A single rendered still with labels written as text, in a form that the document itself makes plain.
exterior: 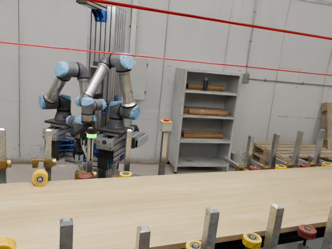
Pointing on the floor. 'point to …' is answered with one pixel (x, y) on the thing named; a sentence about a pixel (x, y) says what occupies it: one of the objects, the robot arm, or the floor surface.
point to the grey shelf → (227, 145)
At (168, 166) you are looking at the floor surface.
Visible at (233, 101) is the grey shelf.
